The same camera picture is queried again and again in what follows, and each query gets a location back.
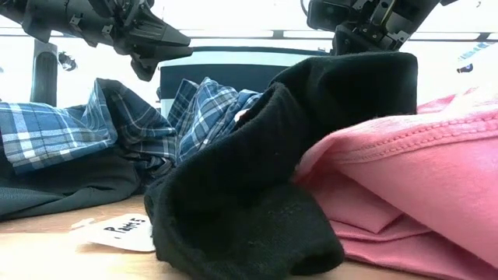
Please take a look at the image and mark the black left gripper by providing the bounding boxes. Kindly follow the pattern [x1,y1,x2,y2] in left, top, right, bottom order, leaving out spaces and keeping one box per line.
[21,0,195,82]

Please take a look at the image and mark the dark teal garment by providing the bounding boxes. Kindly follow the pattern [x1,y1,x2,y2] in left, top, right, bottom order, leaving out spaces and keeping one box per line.
[0,145,174,222]

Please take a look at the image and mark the salmon pink shirt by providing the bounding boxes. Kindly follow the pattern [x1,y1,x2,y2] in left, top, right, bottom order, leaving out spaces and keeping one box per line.
[293,87,498,280]

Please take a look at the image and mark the black upright column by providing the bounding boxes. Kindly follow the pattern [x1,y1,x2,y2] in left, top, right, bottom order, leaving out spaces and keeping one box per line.
[30,38,58,108]

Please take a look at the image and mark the small black mounted device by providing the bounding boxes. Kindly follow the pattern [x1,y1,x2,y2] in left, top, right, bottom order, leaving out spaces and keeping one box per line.
[58,51,78,72]

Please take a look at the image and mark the blue plaid shirt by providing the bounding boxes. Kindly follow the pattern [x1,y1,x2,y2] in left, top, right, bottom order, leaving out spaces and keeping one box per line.
[0,76,262,176]

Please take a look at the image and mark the black pants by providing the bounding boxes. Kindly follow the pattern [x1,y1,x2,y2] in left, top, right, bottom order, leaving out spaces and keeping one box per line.
[143,51,419,280]

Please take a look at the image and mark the white tag reading Pants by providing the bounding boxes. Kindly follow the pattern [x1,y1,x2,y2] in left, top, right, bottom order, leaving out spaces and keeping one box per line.
[69,212,156,253]

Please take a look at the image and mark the navy white striped fabric basket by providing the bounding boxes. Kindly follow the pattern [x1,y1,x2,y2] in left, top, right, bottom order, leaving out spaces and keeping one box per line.
[157,46,331,117]

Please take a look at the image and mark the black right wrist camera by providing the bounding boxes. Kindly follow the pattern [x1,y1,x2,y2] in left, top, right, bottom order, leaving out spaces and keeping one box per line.
[306,0,353,32]

